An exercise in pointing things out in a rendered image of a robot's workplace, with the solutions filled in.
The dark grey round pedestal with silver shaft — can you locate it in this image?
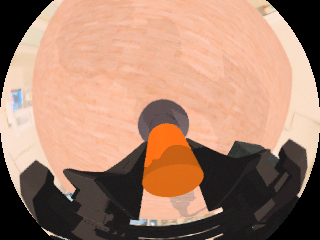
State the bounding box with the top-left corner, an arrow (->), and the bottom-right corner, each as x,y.
137,99 -> 189,141

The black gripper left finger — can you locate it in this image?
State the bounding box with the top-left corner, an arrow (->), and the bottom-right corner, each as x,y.
63,141 -> 148,221

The orange knob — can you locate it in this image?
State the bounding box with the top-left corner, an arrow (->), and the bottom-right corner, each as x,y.
143,124 -> 204,197

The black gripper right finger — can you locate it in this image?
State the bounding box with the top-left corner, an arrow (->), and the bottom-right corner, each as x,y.
185,137 -> 271,212

